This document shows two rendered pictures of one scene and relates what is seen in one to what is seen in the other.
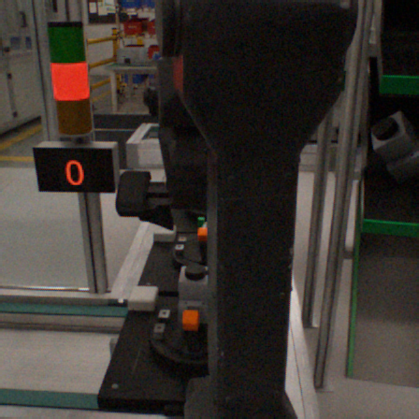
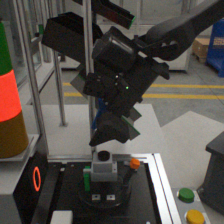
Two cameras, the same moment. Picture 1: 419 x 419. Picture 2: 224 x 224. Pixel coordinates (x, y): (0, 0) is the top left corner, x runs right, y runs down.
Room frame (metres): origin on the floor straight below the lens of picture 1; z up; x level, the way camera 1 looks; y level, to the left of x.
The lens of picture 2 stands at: (0.59, 0.45, 1.44)
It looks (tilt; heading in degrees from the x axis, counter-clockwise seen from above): 29 degrees down; 266
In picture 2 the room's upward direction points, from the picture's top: straight up
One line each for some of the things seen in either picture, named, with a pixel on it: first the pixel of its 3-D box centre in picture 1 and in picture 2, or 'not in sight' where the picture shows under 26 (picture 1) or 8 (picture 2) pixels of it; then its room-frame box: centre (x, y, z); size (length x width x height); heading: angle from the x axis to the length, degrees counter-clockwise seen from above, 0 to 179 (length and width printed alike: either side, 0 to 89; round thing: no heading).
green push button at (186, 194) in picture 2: not in sight; (186, 195); (0.37, 0.05, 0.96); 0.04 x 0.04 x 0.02
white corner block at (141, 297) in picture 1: (143, 302); (61, 223); (0.68, 0.11, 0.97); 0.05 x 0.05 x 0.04; 87
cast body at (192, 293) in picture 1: (195, 286); (99, 165); (0.59, 0.02, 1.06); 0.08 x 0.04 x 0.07; 177
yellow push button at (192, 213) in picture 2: not in sight; (194, 218); (0.37, 0.12, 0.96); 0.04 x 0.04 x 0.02
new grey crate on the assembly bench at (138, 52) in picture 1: (132, 55); not in sight; (6.24, 0.97, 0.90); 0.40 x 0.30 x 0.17; 175
